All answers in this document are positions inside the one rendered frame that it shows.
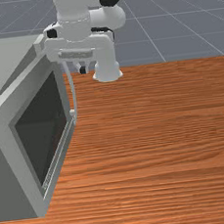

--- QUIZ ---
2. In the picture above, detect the grey microwave oven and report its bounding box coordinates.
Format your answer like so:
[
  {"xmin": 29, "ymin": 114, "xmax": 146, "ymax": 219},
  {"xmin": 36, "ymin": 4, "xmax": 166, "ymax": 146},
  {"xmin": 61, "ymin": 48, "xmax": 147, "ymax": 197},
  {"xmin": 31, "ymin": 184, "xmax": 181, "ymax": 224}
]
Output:
[{"xmin": 0, "ymin": 30, "xmax": 91, "ymax": 223}]

